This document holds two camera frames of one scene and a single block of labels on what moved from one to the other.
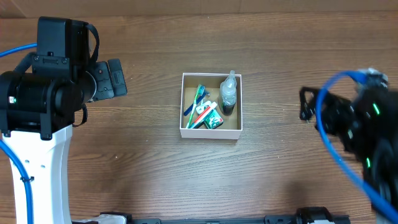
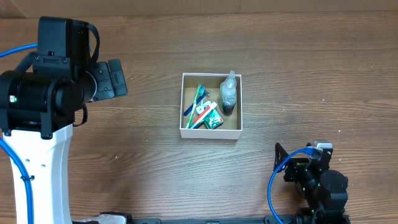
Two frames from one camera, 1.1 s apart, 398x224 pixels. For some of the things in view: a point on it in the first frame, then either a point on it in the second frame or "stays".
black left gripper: (106, 89) stays
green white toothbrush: (200, 92) stays
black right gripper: (329, 102) to (293, 166)
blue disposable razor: (198, 103) stays
